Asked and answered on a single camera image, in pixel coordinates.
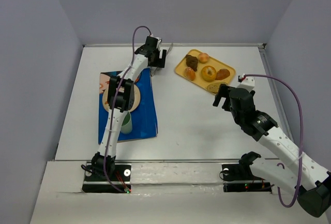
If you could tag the blue patterned placemat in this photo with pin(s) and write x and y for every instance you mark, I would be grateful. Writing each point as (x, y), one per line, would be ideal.
(144, 118)

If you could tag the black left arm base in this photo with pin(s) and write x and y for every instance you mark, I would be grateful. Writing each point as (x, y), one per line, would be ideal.
(104, 175)

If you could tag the round peach bun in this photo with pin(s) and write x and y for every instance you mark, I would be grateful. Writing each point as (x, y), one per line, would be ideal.
(203, 58)

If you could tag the sugared round bun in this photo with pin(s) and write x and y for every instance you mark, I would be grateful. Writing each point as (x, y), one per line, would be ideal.
(189, 74)

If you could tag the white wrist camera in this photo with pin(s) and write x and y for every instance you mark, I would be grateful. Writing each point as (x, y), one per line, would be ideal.
(159, 41)
(246, 82)

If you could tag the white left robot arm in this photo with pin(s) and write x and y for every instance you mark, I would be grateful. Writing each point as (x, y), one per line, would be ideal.
(120, 100)

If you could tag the yellow glazed donut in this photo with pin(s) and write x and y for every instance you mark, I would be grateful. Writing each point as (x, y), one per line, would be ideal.
(208, 73)

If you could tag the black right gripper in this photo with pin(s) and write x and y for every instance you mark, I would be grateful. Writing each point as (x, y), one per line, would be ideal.
(223, 93)

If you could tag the metal tongs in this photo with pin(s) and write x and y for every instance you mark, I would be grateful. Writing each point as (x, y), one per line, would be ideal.
(153, 72)

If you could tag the green cup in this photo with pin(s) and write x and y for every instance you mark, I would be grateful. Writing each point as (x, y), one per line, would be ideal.
(126, 127)

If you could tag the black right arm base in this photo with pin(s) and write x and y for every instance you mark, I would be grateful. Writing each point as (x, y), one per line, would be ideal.
(237, 177)

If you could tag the brown glazed roll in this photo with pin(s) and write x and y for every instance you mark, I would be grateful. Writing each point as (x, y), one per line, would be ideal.
(222, 74)

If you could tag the beige plate with branch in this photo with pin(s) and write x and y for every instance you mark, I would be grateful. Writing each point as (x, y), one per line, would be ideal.
(137, 99)

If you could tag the dark brown chocolate bread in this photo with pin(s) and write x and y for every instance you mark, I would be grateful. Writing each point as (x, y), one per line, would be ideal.
(192, 62)

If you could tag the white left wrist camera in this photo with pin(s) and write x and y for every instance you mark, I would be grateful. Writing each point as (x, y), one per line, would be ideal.
(159, 41)

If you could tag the yellow tray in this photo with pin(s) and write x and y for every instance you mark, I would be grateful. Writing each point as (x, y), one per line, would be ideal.
(179, 69)

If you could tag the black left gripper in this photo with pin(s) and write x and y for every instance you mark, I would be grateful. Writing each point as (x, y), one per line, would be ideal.
(158, 59)

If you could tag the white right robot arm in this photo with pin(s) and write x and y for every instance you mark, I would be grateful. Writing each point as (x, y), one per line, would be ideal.
(193, 127)

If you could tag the seeded bread slice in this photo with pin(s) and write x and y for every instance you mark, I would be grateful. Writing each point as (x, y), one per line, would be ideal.
(214, 87)

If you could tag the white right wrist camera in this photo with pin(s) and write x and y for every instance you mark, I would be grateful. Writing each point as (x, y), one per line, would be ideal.
(246, 82)

